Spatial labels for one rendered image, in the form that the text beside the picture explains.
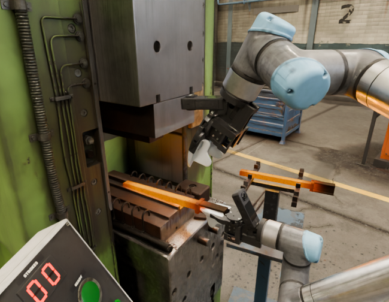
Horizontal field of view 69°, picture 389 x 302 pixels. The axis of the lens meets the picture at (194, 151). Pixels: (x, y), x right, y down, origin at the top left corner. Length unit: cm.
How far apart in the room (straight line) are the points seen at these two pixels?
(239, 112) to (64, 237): 41
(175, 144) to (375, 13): 751
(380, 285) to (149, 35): 73
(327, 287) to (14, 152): 74
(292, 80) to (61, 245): 48
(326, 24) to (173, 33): 795
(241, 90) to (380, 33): 781
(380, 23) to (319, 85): 788
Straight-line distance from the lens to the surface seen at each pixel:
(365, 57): 54
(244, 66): 55
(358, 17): 846
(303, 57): 46
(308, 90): 46
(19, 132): 70
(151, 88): 74
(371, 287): 73
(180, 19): 84
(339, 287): 74
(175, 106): 83
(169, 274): 95
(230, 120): 60
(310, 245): 82
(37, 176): 75
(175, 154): 122
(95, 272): 62
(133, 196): 106
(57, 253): 57
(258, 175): 132
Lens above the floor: 152
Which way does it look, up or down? 21 degrees down
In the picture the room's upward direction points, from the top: straight up
